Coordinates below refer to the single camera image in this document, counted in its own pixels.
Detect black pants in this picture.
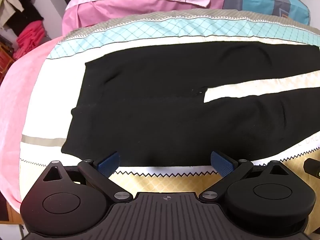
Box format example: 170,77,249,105
61,41,320,168

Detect wooden rack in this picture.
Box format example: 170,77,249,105
0,39,15,82

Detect patterned cream and teal bedspread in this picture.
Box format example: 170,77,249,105
19,9,320,235

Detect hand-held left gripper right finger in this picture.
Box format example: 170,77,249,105
199,151,290,203

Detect red clothes pile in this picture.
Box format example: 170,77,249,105
14,21,47,61

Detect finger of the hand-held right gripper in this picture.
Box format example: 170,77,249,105
303,157,320,181

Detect pink fleece blanket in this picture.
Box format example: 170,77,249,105
0,35,66,205

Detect pink and blue pillow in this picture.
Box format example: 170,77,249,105
62,0,227,36

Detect beige garment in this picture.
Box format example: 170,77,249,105
0,0,25,30

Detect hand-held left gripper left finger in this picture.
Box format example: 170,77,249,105
42,151,134,203

